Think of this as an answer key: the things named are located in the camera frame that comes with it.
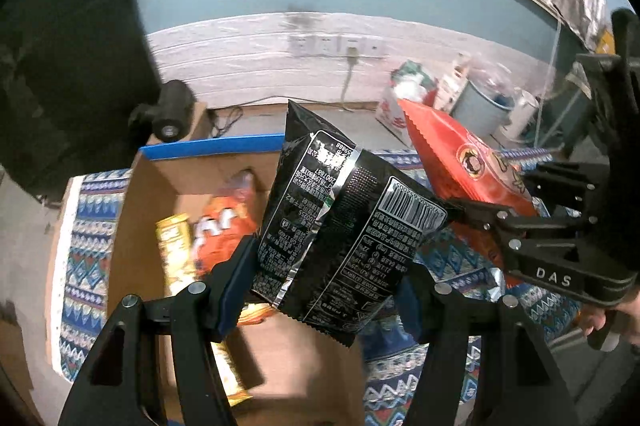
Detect large black snack packet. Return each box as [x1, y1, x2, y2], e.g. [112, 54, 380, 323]
[250, 100, 453, 348]

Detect red white paper bag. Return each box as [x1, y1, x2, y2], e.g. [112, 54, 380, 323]
[375, 60, 438, 142]

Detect light blue waste bin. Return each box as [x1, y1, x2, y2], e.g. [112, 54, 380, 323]
[450, 61, 516, 142]

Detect white wall socket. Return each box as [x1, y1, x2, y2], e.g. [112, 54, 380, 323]
[362, 37, 388, 58]
[337, 35, 363, 57]
[289, 34, 313, 57]
[312, 34, 337, 57]

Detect flattened cardboard packaging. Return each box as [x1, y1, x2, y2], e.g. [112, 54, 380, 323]
[435, 51, 473, 112]

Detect black cables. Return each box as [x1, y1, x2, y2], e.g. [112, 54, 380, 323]
[210, 105, 243, 138]

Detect red round-logo snack packet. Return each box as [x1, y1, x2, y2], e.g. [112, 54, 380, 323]
[397, 99, 541, 302]

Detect blue patterned mat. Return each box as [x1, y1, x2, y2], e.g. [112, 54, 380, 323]
[50, 149, 581, 426]

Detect orange packet white lettering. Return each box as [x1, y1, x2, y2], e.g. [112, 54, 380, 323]
[192, 170, 261, 279]

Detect white cable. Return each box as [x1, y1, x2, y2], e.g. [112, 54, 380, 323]
[532, 14, 563, 147]

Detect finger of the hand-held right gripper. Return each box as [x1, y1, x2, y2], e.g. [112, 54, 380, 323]
[497, 146, 608, 217]
[447, 199, 531, 252]

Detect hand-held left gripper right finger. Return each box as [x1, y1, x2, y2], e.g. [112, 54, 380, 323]
[395, 261, 583, 426]

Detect black hanging cloth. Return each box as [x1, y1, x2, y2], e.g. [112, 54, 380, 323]
[0, 0, 166, 202]

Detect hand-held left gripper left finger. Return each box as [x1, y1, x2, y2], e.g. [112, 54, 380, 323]
[57, 233, 263, 426]

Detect person's right hand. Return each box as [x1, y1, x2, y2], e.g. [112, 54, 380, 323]
[575, 286, 640, 349]

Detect grey plug cable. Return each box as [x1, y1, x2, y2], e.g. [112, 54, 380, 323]
[340, 46, 361, 104]

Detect blue cardboard box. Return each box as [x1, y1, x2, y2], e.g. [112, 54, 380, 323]
[107, 133, 368, 426]

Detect yellow gold snack packet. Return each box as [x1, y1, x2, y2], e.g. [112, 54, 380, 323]
[155, 213, 253, 407]

